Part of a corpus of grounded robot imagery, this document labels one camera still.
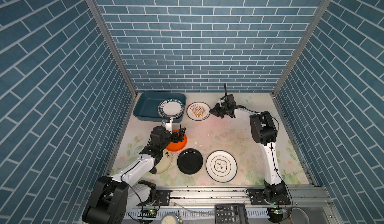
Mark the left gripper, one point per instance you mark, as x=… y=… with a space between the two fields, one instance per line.
x=180 y=135

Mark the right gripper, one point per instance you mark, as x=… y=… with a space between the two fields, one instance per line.
x=215 y=111

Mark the black round plate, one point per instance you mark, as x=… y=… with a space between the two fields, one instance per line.
x=190 y=161

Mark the white plate teal lettered rim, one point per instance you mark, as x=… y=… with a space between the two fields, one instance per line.
x=171 y=107

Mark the white plate orange sunburst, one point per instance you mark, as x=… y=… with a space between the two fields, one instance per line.
x=198 y=111

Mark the white plate cloud outline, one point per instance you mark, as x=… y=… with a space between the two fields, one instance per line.
x=221 y=166

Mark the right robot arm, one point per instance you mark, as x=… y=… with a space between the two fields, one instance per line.
x=264 y=133

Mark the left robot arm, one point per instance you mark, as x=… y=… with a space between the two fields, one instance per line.
x=113 y=196

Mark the teal plastic bin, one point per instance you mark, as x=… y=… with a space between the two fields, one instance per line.
x=150 y=106

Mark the orange plastic plate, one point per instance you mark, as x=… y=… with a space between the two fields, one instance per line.
x=175 y=147

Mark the cream plate with dark spot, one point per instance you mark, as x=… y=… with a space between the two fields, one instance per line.
x=164 y=164

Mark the left green circuit board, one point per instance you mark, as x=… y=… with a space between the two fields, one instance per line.
x=152 y=214

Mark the green circuit board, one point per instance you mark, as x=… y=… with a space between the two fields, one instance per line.
x=152 y=214
x=276 y=212

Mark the round white clock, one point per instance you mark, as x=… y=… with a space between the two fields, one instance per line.
x=171 y=219

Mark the black calculator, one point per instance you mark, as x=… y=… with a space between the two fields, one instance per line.
x=231 y=214

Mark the right green circuit board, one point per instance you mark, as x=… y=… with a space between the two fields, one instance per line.
x=276 y=212

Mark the round grey bowl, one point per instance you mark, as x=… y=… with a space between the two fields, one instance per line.
x=299 y=216

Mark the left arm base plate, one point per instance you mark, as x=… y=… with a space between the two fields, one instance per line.
x=160 y=198

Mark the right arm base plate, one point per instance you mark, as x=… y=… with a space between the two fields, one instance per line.
x=258 y=198

